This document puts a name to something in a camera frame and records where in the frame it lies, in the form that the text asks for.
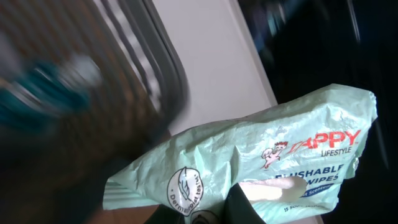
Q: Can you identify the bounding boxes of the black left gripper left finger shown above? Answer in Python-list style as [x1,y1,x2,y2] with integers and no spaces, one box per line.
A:
[144,205,185,224]

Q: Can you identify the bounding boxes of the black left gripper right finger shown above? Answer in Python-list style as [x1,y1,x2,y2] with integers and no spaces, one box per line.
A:
[223,184,266,224]

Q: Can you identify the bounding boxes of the mint green wipes pack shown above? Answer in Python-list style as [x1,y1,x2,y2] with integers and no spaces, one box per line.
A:
[103,84,377,223]

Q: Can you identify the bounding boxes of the teal mouthwash bottle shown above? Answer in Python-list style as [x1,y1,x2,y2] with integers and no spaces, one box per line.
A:
[1,54,102,131]

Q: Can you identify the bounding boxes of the grey plastic shopping basket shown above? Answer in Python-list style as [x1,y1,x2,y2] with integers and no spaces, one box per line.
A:
[0,0,190,162]

